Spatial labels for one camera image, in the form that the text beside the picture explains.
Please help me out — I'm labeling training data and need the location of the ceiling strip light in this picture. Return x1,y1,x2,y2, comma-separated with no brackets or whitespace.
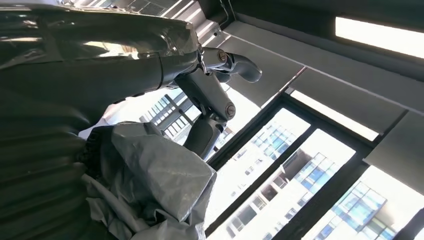
289,89,380,142

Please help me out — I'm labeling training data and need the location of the white parcel bag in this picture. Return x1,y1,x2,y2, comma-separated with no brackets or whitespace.
77,120,218,240

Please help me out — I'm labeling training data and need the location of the apartment building outside window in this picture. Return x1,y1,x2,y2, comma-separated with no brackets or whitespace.
79,86,424,240

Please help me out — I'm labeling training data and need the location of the ceiling light panel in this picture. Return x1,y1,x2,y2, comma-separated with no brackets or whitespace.
335,16,424,61

